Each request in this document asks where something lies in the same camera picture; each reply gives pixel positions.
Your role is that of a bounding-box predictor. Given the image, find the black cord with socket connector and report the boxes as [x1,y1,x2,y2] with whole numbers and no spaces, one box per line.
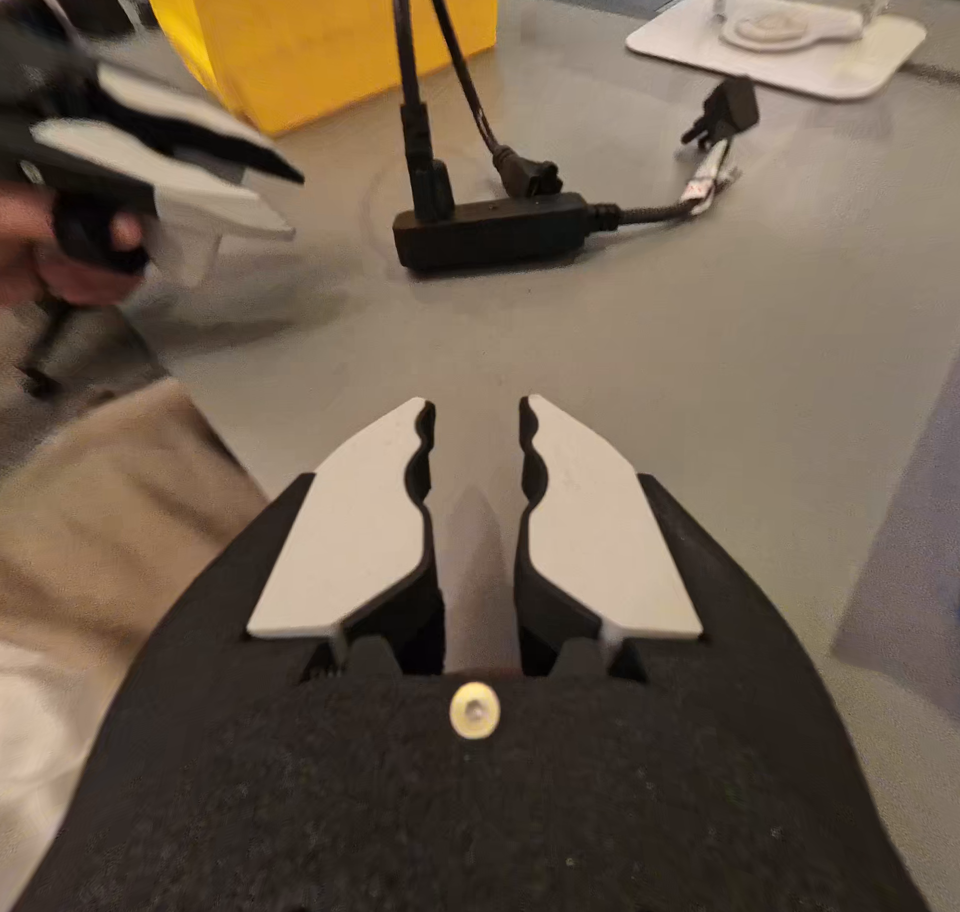
[416,0,565,200]

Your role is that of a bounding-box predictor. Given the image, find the person's beige trousers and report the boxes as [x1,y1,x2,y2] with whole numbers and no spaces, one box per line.
[0,378,271,673]

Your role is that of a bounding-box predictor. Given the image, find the black power cord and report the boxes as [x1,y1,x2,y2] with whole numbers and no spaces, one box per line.
[390,0,457,224]

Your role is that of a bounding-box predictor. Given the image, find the person's white shirt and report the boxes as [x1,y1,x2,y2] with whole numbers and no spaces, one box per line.
[0,642,129,912]

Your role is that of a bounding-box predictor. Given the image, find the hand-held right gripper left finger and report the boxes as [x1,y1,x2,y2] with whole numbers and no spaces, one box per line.
[246,397,446,646]

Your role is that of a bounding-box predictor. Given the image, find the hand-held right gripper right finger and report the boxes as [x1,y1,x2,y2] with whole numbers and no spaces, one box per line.
[514,394,705,646]

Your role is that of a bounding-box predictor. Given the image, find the yellow box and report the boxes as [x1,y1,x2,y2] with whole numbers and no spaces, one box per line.
[131,0,504,139]

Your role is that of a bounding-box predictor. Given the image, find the grey desk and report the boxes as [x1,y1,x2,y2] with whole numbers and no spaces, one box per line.
[127,0,960,912]

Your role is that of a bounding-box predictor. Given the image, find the black power strip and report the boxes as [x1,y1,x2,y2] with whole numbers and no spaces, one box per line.
[392,192,594,273]

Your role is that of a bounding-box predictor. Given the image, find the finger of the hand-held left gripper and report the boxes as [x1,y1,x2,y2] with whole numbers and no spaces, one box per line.
[33,120,297,286]
[97,64,305,185]

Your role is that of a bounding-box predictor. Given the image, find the person's left hand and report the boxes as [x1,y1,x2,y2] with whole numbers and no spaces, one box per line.
[0,184,147,309]

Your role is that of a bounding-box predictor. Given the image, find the braided cable with plug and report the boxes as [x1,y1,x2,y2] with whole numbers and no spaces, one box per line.
[588,75,760,232]

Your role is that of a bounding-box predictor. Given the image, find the white stand base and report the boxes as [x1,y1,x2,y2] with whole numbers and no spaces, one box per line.
[624,0,929,103]

